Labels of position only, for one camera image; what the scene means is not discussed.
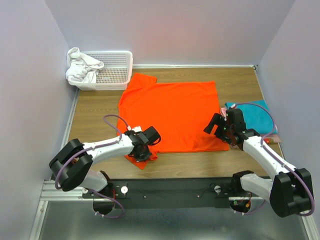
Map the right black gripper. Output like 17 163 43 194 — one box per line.
203 112 234 144

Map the orange t shirt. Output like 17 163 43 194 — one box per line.
118 73 229 170

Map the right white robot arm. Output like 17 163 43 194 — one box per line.
203 104 316 218

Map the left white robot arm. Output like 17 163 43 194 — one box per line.
49 126 161 198

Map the teal folded t shirt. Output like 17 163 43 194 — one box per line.
224 100 274 135

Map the pink folded t shirt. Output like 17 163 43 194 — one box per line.
220 106 281 145

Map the white plastic basket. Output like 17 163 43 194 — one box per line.
70 50 133 91

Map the white t shirt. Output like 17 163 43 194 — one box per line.
65 47 105 86

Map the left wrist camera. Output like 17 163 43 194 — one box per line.
126 126 142 133

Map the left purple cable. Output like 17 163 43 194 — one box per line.
54 114 126 219

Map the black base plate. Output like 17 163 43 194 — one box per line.
82 177 253 210

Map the aluminium frame rail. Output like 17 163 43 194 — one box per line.
39 178 87 202

